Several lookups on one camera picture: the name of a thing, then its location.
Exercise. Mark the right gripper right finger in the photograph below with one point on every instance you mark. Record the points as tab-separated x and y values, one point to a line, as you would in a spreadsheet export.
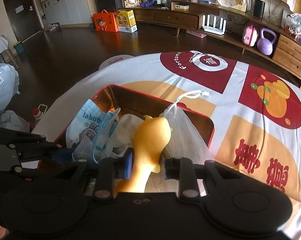
186	173

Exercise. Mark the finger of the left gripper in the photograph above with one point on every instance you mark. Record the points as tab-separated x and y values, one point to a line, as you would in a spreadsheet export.
28	146

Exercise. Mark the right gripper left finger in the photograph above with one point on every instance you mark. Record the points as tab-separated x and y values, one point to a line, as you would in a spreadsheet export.
110	169

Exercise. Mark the white mesh drawstring bag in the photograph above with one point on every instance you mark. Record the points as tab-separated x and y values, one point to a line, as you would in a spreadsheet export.
186	140

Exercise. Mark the white cloth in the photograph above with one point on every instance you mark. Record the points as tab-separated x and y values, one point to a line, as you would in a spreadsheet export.
123	134

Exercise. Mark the blue cartoon face mask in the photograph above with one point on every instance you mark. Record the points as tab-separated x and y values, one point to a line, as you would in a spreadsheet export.
89	133

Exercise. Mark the yellow rubber duck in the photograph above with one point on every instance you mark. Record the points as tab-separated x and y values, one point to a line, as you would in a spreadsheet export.
149	140

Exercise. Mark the grey plastic bag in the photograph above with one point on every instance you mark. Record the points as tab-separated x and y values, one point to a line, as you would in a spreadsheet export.
9	86

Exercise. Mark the red square tin box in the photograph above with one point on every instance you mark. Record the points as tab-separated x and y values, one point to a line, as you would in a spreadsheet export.
60	115

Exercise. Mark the white wifi router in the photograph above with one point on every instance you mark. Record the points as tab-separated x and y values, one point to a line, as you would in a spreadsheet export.
217	26

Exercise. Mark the orange gift box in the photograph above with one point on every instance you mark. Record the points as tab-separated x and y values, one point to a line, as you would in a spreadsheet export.
105	21

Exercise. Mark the purple kettlebell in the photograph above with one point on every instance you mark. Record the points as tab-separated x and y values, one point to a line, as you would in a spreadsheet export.
264	45

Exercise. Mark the yellow carton box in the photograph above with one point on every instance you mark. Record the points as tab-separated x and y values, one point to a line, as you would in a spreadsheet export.
126	21

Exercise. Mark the wooden TV cabinet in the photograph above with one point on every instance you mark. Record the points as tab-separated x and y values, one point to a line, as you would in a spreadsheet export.
286	50

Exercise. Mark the black cylinder speaker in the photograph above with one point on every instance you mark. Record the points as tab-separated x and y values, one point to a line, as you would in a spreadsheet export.
258	9

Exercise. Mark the clear plastic bag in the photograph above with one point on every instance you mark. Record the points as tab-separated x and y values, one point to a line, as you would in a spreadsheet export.
293	25

